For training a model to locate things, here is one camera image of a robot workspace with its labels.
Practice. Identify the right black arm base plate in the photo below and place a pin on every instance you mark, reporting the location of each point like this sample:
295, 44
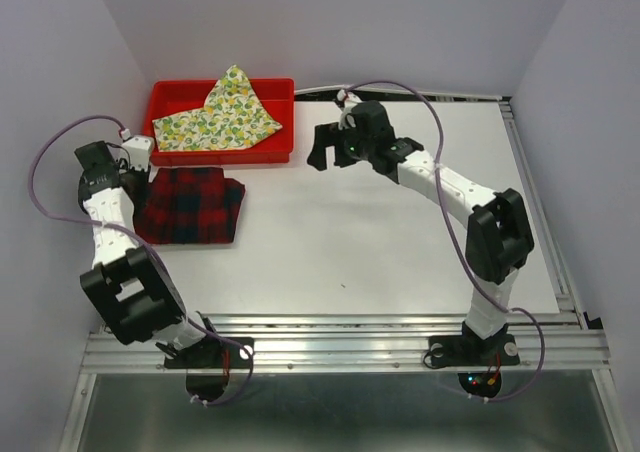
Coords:
466, 351

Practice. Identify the lemon print skirt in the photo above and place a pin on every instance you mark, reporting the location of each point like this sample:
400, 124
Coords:
232, 118

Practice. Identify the red plastic bin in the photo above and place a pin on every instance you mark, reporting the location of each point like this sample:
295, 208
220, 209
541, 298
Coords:
172, 96

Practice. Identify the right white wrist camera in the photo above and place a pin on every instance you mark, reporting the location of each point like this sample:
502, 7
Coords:
346, 101

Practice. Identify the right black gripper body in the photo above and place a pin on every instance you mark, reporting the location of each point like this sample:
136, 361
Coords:
361, 148

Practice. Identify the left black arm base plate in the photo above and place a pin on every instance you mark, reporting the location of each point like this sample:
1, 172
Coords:
240, 354

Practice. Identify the aluminium right side rail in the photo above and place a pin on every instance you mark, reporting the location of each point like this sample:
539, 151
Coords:
565, 290

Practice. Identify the red navy plaid skirt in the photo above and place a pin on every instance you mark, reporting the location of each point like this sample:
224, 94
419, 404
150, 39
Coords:
190, 206

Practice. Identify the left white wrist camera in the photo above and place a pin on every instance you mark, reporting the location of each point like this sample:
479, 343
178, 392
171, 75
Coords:
137, 150

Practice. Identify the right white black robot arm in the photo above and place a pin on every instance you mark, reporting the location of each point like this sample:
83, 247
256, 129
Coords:
498, 240

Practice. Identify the aluminium front rail frame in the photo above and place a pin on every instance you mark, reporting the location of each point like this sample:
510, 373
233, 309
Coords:
287, 344

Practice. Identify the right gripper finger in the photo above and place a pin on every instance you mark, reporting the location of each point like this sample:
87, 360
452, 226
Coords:
325, 136
341, 154

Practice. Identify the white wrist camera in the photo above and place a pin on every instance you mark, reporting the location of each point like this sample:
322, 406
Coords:
137, 150
346, 101

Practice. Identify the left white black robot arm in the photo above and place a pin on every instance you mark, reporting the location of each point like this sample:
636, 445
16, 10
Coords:
126, 283

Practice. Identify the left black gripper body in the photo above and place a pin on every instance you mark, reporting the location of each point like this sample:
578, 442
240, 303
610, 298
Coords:
139, 180

